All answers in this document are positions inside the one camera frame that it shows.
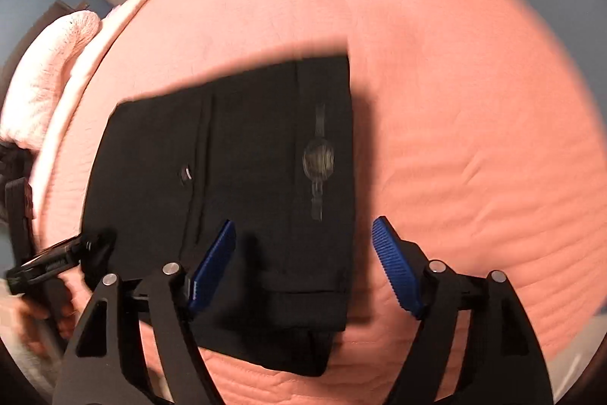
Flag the black cloth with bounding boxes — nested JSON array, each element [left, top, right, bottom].
[[0, 142, 31, 216]]

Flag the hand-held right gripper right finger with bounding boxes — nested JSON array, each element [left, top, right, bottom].
[[371, 216, 555, 405]]

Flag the pink quilted bed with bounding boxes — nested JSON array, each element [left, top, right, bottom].
[[28, 0, 603, 405]]

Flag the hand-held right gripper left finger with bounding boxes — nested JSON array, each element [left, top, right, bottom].
[[51, 219, 237, 405]]

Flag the pale pink blanket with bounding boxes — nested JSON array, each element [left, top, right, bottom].
[[28, 0, 176, 197]]

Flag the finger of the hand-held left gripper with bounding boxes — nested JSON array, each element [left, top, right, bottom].
[[21, 229, 117, 280]]

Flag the grey headboard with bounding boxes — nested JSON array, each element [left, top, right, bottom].
[[40, 0, 91, 24]]

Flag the person's left hand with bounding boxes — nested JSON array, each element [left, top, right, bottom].
[[16, 293, 72, 356]]

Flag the white floral pillow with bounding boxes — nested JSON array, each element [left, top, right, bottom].
[[0, 10, 102, 150]]

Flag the black pants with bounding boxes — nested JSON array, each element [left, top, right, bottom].
[[80, 54, 361, 377]]

